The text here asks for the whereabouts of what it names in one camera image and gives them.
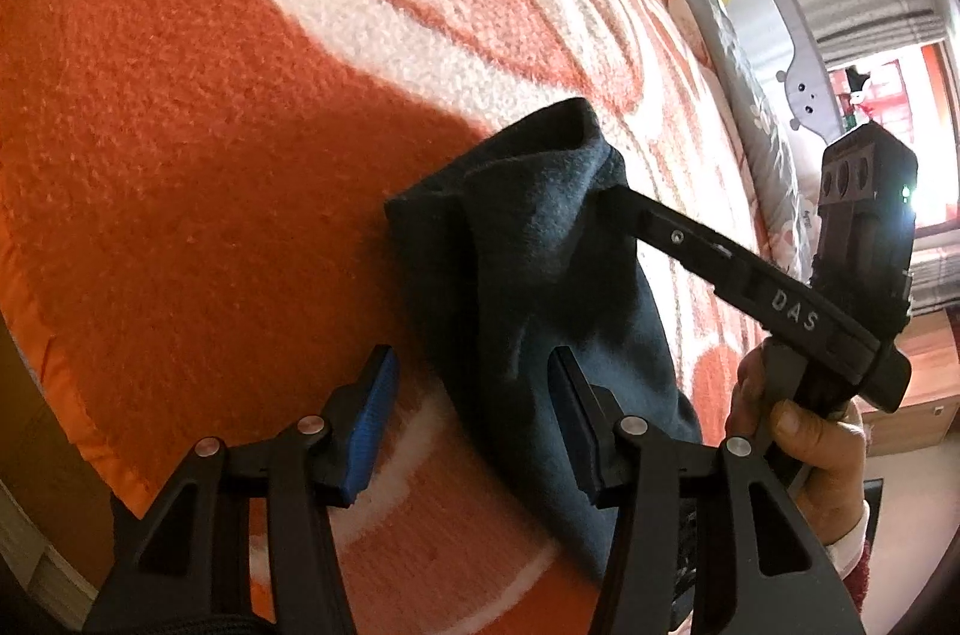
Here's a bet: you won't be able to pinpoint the orange white floral blanket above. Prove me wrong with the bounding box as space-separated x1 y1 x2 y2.
0 0 815 635

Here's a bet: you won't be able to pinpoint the grey bed guard rail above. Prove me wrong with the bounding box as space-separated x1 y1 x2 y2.
660 0 847 148

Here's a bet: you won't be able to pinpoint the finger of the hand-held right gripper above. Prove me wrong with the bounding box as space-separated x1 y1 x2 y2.
596 185 755 295

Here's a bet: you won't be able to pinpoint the black pants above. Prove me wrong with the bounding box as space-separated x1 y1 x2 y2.
384 97 704 582

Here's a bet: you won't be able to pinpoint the wooden cabinet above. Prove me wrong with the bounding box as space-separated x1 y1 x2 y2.
859 305 960 456

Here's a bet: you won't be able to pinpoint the person's right forearm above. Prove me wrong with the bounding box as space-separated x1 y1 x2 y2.
825 498 877 606

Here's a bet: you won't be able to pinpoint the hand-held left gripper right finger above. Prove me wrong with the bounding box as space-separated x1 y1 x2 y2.
547 346 860 635

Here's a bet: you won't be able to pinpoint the grey floral quilt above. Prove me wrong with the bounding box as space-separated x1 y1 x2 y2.
630 0 822 280

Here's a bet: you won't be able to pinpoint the person's right hand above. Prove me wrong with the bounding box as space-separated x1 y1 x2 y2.
724 339 871 547

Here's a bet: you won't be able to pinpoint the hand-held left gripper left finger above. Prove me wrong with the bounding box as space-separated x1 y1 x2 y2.
82 344 400 635

